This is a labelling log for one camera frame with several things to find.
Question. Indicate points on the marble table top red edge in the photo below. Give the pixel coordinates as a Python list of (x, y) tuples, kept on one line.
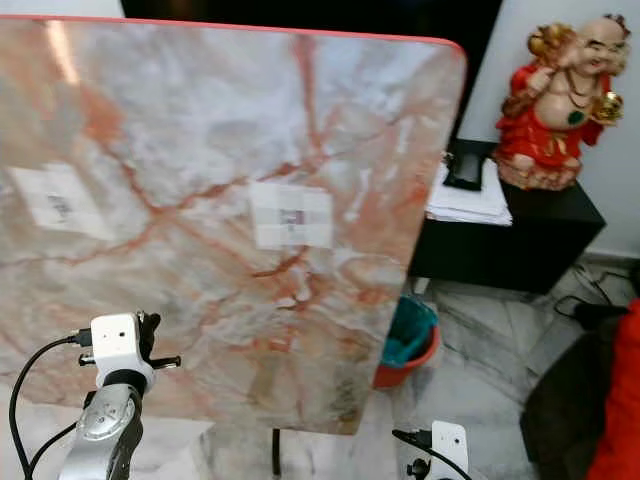
[(210, 130)]

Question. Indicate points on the black tubular table leg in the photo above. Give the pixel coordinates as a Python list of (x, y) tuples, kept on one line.
[(276, 455)]

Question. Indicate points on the black bag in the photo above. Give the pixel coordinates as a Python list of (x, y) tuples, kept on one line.
[(560, 420)]

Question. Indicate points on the red cloth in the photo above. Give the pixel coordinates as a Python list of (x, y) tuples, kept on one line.
[(620, 400)]

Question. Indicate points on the black low TV console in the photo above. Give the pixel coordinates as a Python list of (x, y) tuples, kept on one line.
[(510, 250)]

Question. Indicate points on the white paper tag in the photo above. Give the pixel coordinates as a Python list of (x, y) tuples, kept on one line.
[(60, 205), (290, 215)]

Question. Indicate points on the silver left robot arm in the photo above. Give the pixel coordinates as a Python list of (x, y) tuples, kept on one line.
[(105, 435)]

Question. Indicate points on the white paper stack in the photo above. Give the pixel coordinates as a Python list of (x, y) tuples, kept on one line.
[(470, 207)]

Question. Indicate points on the orange bin with teal liner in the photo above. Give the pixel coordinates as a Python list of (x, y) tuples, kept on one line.
[(405, 340)]

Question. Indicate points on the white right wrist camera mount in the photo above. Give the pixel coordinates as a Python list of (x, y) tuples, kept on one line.
[(448, 445)]

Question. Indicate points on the black flat pouch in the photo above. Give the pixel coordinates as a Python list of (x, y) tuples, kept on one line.
[(468, 165)]

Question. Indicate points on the laughing Buddha statue red robe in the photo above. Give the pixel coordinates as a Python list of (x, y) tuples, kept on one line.
[(555, 110)]

